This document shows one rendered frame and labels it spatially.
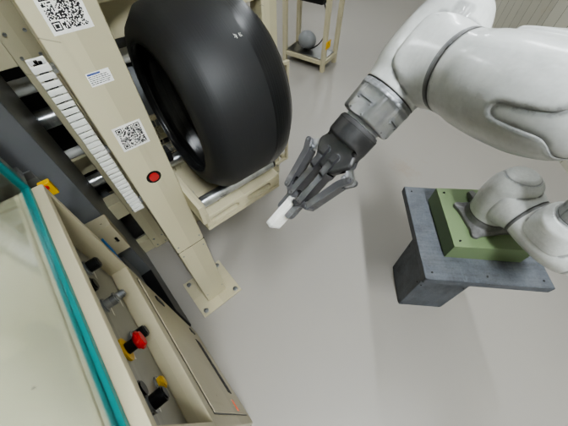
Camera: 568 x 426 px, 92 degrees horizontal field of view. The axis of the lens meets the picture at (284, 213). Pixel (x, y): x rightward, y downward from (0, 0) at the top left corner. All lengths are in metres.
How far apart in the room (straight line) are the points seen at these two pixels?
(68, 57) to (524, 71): 0.75
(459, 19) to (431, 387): 1.69
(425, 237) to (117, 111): 1.23
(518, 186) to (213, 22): 1.06
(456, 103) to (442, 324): 1.70
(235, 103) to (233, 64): 0.09
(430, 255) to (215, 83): 1.06
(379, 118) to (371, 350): 1.50
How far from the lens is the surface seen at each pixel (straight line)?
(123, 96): 0.83
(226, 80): 0.75
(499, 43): 0.39
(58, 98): 0.82
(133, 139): 0.89
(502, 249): 1.39
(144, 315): 0.92
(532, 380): 2.15
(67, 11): 0.77
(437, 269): 1.32
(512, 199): 1.24
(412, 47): 0.45
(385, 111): 0.45
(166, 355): 0.86
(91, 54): 0.79
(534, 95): 0.34
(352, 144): 0.45
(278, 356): 1.72
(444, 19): 0.46
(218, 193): 1.06
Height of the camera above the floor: 1.70
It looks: 54 degrees down
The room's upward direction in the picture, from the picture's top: straight up
